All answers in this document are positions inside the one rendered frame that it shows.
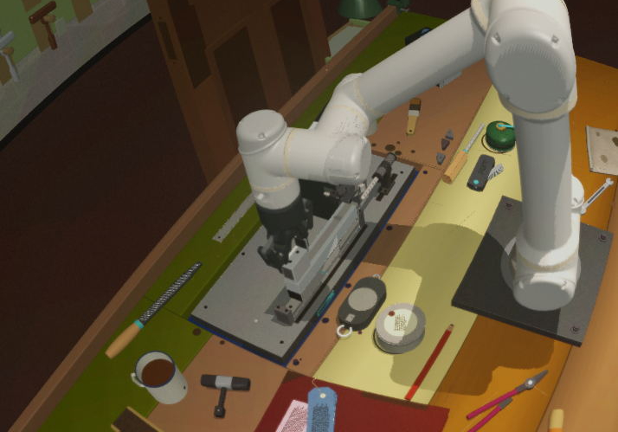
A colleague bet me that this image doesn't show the black key fob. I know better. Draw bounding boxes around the black key fob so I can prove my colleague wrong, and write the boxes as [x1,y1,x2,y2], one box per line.
[466,154,505,192]

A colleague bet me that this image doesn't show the grey round tin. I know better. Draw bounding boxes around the grey round tin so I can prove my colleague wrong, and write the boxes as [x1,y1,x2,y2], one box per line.
[374,303,428,354]

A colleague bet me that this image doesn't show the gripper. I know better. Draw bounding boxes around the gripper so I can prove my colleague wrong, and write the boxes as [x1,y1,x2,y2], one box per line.
[254,190,315,274]

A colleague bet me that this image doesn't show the dark grey end stop block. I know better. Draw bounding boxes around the dark grey end stop block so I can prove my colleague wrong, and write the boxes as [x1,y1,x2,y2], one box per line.
[274,300,298,326]

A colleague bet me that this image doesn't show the green tool board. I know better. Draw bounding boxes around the green tool board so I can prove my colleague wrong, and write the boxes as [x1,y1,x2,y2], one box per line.
[0,0,151,140]

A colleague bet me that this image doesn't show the file with wooden handle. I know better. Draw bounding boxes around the file with wooden handle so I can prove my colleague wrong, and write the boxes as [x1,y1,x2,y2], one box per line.
[105,262,203,360]

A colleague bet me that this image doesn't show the pink handled pliers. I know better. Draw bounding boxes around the pink handled pliers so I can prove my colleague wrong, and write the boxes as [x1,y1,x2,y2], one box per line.
[466,369,550,432]

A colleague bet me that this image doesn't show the dark grey oval case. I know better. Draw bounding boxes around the dark grey oval case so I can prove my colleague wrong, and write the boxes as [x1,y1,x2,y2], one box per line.
[336,274,389,340]

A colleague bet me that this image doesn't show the steel ruler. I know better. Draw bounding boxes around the steel ruler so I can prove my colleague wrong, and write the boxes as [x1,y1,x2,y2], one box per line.
[212,198,257,244]

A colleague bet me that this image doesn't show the brown panelled door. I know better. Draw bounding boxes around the brown panelled door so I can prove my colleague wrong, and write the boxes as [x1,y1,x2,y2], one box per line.
[137,0,334,186]

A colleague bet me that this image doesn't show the wooden handled screwdriver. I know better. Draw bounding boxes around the wooden handled screwdriver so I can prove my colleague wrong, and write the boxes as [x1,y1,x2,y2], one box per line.
[442,122,486,185]

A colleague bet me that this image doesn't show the dark grey mounting plate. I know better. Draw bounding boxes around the dark grey mounting plate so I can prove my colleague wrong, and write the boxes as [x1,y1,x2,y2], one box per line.
[451,196,615,348]

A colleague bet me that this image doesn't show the brown flat box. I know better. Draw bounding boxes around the brown flat box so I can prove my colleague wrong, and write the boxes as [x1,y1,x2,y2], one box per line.
[112,406,160,432]

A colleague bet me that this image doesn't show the pale paper sheet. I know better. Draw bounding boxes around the pale paper sheet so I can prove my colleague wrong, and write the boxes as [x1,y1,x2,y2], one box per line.
[328,18,376,61]

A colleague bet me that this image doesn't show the cream sheet with holes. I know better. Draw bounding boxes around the cream sheet with holes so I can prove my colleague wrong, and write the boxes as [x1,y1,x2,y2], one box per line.
[585,125,618,177]

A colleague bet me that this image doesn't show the black grey loose T-handle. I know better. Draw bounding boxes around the black grey loose T-handle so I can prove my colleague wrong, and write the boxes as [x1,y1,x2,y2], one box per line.
[200,373,252,419]

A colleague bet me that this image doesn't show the grey slide rail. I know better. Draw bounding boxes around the grey slide rail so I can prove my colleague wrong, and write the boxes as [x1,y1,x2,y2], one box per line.
[282,223,370,324]

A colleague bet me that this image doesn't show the green round tin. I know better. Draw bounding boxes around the green round tin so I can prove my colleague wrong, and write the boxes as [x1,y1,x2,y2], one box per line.
[484,119,517,152]

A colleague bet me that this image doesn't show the grey base plate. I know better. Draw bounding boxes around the grey base plate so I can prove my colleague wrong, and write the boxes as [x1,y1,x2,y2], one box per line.
[188,153,420,367]

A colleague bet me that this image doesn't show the black flat device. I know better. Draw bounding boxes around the black flat device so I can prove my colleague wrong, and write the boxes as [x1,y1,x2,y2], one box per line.
[404,25,433,45]

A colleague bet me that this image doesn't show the blue paper tag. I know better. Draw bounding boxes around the blue paper tag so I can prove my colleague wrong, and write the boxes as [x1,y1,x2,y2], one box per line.
[306,385,339,432]

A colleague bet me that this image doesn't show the pink paper slip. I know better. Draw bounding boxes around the pink paper slip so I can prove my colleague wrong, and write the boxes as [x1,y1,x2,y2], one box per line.
[277,398,310,432]

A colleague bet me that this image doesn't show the small white spanner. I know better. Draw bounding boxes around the small white spanner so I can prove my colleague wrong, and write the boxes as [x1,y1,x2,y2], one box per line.
[579,176,615,216]

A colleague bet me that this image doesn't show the wooden handled brush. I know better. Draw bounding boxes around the wooden handled brush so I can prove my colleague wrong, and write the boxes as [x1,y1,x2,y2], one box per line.
[405,97,422,137]

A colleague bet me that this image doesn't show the red pencil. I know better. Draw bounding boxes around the red pencil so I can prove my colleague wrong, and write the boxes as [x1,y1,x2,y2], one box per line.
[404,323,456,401]

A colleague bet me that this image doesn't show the white enamel mug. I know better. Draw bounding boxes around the white enamel mug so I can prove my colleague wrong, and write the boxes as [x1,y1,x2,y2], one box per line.
[130,351,190,406]

